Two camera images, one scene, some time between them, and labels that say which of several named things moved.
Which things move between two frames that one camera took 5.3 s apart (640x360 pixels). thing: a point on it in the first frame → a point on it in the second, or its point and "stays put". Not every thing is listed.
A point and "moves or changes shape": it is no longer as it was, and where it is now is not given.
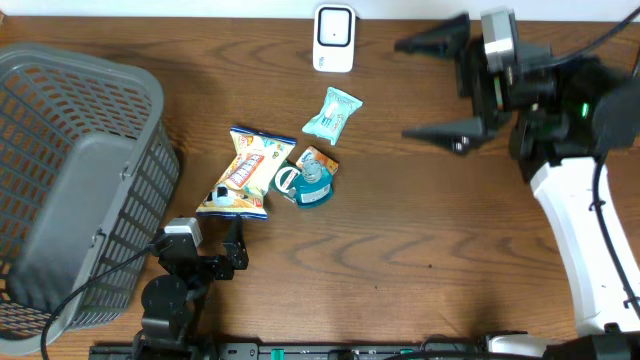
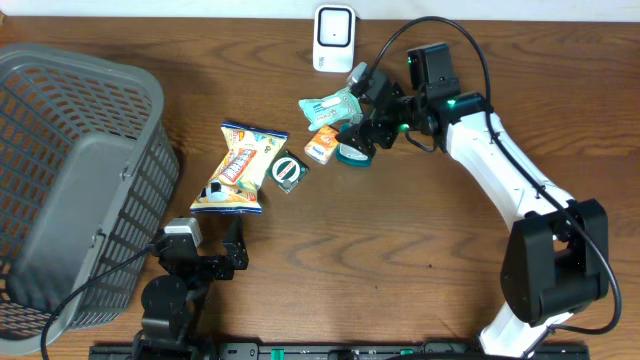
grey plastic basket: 88,174 stays put
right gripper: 499,92 → 374,121
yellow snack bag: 241,192 moves or changes shape
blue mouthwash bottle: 313,186 → 350,155
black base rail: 296,351 stays put
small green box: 283,181 moves or changes shape
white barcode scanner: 333,40 stays put
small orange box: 313,155 → 323,145
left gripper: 237,250 stays put
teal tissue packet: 336,110 moves or changes shape
